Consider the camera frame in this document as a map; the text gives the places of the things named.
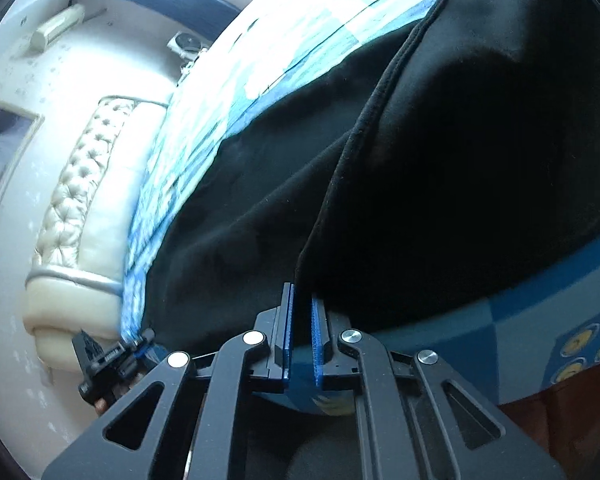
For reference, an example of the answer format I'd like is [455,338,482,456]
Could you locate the black pants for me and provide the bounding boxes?
[142,0,600,353]

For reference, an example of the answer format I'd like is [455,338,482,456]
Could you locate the person left hand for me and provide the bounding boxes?
[94,399,109,416]

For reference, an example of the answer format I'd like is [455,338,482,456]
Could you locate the cream tufted leather headboard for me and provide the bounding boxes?
[22,96,166,373]

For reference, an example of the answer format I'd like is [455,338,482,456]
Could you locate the blue patterned bed sheet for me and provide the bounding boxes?
[121,0,600,415]

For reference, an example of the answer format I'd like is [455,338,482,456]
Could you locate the framed wall picture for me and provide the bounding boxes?
[0,93,45,222]

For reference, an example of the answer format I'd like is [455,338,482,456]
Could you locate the white wall air conditioner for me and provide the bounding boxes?
[29,3,85,52]

